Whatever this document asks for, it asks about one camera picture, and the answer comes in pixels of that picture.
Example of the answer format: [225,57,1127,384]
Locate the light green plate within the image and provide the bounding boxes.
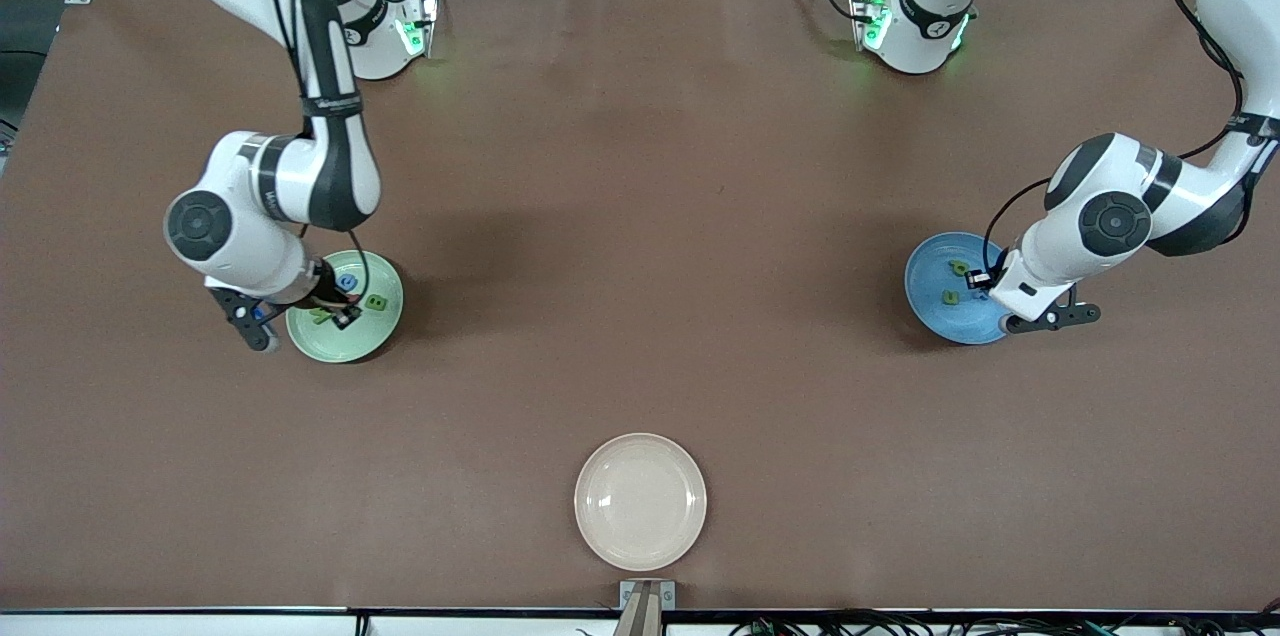
[285,249,405,364]

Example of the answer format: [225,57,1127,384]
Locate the blue plate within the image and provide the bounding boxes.
[903,232,1011,346]

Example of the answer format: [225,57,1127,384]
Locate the brown table mat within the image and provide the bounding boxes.
[0,0,1280,612]

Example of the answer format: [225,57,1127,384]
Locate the beige plate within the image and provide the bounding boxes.
[574,432,708,573]

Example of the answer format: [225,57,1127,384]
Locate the metal base connector bracket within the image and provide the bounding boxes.
[849,0,893,53]
[396,0,442,58]

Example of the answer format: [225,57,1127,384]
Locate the white front frame rail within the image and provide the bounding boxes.
[0,609,1280,636]

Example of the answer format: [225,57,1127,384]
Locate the tangled black floor cables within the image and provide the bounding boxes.
[730,609,1280,636]

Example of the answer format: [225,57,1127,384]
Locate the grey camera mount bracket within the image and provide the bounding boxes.
[619,580,677,636]

